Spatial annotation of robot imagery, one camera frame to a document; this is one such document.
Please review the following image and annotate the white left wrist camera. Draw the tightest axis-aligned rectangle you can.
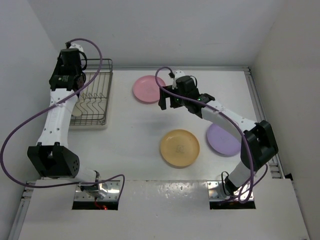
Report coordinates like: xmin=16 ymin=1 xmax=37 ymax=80
xmin=65 ymin=42 xmax=84 ymax=53

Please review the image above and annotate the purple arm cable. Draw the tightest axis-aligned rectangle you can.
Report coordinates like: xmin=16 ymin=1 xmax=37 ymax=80
xmin=154 ymin=66 xmax=269 ymax=205
xmin=0 ymin=37 xmax=125 ymax=201

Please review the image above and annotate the metal base plate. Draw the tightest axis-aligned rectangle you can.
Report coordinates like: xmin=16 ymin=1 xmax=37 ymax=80
xmin=74 ymin=180 xmax=120 ymax=202
xmin=207 ymin=180 xmax=250 ymax=202

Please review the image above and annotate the cream plastic plate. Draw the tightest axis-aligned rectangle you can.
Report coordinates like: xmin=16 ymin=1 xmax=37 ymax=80
xmin=71 ymin=99 xmax=87 ymax=117

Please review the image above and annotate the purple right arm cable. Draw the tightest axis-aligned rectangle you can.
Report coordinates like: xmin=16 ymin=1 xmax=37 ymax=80
xmin=154 ymin=66 xmax=269 ymax=205

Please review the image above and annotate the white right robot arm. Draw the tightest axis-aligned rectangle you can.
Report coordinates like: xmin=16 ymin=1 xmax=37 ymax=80
xmin=158 ymin=75 xmax=279 ymax=201

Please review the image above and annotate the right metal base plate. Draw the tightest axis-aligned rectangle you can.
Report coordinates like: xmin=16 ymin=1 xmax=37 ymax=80
xmin=207 ymin=180 xmax=250 ymax=202

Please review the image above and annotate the pink plastic plate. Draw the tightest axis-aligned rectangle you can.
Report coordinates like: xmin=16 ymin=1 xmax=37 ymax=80
xmin=132 ymin=75 xmax=160 ymax=104

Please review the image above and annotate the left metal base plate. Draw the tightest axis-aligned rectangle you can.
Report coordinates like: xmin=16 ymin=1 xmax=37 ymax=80
xmin=74 ymin=180 xmax=120 ymax=202

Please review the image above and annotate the yellow plastic plate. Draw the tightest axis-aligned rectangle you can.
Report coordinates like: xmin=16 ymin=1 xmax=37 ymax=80
xmin=159 ymin=129 xmax=200 ymax=168

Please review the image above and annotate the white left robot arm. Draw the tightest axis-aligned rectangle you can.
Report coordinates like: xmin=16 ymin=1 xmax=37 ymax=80
xmin=27 ymin=43 xmax=107 ymax=200

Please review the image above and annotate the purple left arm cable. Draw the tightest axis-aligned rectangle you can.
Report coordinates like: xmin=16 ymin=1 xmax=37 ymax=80
xmin=0 ymin=37 xmax=125 ymax=201

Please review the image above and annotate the grey wire dish rack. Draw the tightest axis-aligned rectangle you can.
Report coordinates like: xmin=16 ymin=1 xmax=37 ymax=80
xmin=66 ymin=58 xmax=113 ymax=126

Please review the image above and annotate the aluminium frame rail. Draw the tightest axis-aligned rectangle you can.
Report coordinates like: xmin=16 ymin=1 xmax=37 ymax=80
xmin=244 ymin=67 xmax=285 ymax=179

